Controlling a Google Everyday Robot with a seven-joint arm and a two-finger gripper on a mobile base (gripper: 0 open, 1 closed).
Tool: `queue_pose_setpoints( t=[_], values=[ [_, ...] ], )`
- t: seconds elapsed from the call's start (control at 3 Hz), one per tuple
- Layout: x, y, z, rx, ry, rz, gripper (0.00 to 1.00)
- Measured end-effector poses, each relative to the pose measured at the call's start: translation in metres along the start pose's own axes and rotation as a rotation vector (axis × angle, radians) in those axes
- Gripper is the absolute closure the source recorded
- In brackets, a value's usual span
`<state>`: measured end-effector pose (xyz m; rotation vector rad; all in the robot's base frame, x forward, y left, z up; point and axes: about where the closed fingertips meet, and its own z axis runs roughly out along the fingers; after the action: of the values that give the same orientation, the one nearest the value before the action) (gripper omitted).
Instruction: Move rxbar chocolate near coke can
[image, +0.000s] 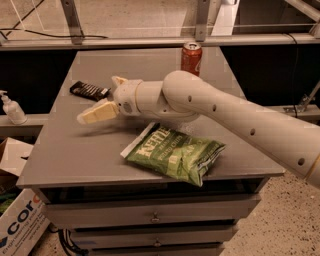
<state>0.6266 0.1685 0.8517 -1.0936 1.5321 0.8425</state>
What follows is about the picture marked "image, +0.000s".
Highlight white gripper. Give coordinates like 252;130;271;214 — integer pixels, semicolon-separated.
77;76;142;124

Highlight black rxbar chocolate bar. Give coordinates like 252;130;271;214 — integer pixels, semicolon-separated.
69;81;110;102

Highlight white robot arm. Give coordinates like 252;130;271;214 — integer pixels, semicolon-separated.
77;71;320;188

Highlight red coke can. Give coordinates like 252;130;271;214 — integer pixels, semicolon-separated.
181;42;202;76

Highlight green kettle chips bag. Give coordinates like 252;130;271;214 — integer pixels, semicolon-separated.
120;122;225;187

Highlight white pump sanitizer bottle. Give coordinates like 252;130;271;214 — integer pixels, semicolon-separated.
0;90;27;125

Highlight white cardboard box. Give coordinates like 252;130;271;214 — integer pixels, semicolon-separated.
0;137;49;256

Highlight grey metal frame rail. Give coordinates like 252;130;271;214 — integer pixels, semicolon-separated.
0;0;320;51

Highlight black floor cable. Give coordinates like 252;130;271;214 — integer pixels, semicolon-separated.
0;0;109;42

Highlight black cables under cabinet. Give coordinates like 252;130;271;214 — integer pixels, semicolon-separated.
57;229;90;256

